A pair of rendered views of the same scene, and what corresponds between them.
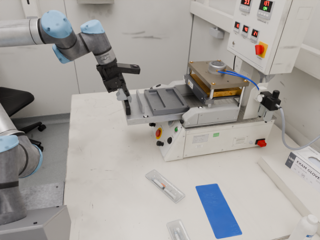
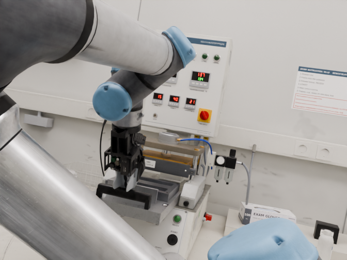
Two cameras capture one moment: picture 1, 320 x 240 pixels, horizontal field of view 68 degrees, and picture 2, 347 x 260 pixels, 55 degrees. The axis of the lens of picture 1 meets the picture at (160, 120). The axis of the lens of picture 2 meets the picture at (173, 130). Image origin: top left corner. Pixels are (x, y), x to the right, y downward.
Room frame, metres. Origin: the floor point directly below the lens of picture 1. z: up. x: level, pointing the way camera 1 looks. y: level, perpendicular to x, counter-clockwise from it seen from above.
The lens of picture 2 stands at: (0.41, 0.87, 1.23)
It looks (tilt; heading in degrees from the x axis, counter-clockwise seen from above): 3 degrees down; 298
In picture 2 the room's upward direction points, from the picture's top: 10 degrees clockwise
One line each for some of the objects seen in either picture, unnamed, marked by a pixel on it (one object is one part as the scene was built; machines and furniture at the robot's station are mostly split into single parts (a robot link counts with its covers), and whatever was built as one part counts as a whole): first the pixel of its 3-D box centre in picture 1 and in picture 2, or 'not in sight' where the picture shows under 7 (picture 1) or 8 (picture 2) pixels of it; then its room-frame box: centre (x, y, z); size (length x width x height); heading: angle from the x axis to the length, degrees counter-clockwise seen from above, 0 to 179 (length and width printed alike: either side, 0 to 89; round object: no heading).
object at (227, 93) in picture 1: (215, 80); (168, 154); (1.03, -0.25, 1.07); 0.22 x 0.17 x 0.10; 16
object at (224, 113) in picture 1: (208, 115); (193, 190); (0.88, -0.22, 0.97); 0.26 x 0.05 x 0.07; 106
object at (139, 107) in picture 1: (155, 103); (139, 192); (0.96, 0.02, 0.97); 0.30 x 0.22 x 0.08; 106
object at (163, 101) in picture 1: (165, 100); (144, 185); (0.97, -0.02, 0.98); 0.20 x 0.17 x 0.03; 16
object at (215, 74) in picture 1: (223, 77); (173, 149); (1.03, -0.28, 1.08); 0.31 x 0.24 x 0.13; 16
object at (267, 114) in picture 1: (265, 104); (224, 165); (0.86, -0.44, 1.05); 0.15 x 0.05 x 0.15; 16
